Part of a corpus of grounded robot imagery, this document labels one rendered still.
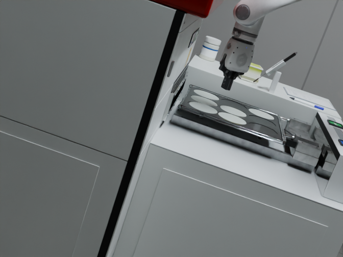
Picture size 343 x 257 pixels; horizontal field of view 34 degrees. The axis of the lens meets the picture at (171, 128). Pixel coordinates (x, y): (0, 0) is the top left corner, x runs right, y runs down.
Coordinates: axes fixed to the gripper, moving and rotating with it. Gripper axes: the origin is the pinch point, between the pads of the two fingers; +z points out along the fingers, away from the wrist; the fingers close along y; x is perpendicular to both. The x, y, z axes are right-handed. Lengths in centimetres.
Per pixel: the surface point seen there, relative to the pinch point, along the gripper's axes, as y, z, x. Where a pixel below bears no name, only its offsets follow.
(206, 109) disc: -5.9, 9.6, -1.4
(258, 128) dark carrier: 7.1, 9.8, -14.2
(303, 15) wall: 143, -24, 111
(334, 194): 12, 16, -47
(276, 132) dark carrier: 13.8, 9.7, -16.4
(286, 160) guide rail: 16.0, 16.7, -22.8
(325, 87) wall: 162, 13, 89
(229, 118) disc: -0.1, 9.7, -7.1
